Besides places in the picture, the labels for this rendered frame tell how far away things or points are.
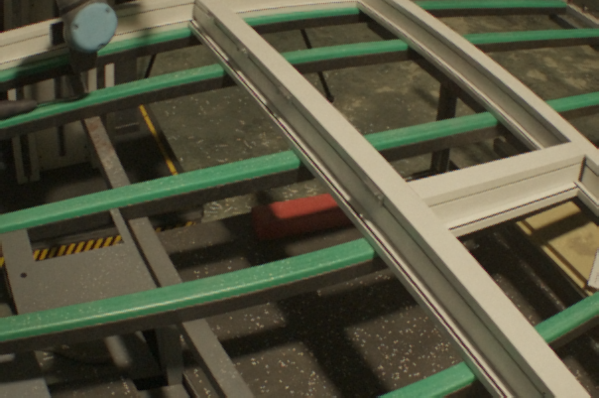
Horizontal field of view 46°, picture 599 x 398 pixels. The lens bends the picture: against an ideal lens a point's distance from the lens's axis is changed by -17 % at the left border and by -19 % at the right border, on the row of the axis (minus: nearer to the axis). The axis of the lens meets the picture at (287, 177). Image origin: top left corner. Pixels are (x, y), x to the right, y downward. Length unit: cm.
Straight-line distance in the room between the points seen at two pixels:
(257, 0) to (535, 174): 86
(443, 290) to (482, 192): 22
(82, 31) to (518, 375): 91
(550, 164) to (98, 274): 72
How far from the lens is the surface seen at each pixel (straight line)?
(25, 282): 109
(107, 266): 110
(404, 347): 137
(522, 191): 125
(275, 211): 158
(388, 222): 111
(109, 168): 135
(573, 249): 161
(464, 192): 115
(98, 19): 135
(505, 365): 93
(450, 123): 145
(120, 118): 242
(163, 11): 176
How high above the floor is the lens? 155
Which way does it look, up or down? 33 degrees down
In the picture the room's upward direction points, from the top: 3 degrees clockwise
